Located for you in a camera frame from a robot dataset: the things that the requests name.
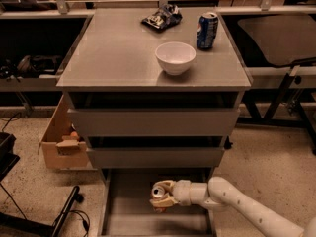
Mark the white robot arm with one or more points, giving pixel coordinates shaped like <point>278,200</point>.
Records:
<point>217,193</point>

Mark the blue pepsi can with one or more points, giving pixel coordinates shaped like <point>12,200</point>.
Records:
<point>207,30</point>

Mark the orange coke can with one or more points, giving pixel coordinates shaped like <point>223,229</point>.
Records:
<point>158,193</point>

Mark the grey drawer cabinet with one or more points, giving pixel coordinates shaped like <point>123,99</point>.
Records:
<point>114,68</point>

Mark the open bottom drawer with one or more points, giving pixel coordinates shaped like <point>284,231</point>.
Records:
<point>129,213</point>

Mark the middle drawer front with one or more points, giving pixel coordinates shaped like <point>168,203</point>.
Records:
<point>172,157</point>

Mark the white bowl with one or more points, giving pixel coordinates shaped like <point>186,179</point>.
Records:
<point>175,57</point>

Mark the top drawer front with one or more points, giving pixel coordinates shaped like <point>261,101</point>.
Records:
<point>151,123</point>

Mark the cardboard box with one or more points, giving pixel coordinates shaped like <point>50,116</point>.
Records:
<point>61,146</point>

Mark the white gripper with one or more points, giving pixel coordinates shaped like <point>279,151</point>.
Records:
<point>181,192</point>

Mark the crumpled chip bag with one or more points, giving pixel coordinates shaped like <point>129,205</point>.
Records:
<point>165,17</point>

